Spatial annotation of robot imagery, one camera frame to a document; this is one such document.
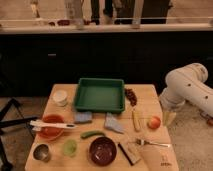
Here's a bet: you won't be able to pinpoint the green plastic tray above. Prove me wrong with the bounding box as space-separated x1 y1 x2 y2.
73 78 125 114

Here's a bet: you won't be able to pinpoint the white cup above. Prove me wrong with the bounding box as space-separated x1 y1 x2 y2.
53 90 68 107

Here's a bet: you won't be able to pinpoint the metal fork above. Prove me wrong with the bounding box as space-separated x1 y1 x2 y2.
135 139 171 147

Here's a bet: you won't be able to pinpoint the green cucumber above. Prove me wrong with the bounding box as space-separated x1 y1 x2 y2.
80 130 105 139

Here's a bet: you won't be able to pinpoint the metal cup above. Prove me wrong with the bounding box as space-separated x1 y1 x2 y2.
33 144 51 162

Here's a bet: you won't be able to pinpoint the black tripod stand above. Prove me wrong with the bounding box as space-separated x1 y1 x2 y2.
0 98 36 171

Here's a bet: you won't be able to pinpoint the person in dark clothes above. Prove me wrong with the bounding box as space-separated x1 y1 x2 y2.
90 0 174 26

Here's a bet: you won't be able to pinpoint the blue grey cloth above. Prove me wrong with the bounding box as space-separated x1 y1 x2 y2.
104 113 124 134

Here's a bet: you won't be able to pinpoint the red apple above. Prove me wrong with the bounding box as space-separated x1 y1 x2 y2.
147 116 161 130

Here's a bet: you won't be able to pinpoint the orange bowl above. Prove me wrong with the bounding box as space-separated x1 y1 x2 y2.
37 114 64 141

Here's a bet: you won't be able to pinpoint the green plastic cup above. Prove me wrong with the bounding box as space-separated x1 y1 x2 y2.
63 139 77 157

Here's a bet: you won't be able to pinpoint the dark purple bowl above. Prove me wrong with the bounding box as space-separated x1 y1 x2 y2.
89 137 117 166

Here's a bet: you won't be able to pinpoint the brown black scrub block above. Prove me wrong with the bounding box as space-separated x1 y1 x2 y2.
118 142 141 166

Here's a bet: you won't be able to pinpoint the blue sponge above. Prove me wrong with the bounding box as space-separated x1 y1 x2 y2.
74 112 92 124

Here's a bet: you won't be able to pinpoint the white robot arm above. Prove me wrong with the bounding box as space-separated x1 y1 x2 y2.
159 63 213 126

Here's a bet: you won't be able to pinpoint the dark red grapes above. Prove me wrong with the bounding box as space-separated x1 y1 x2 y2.
125 88 137 106

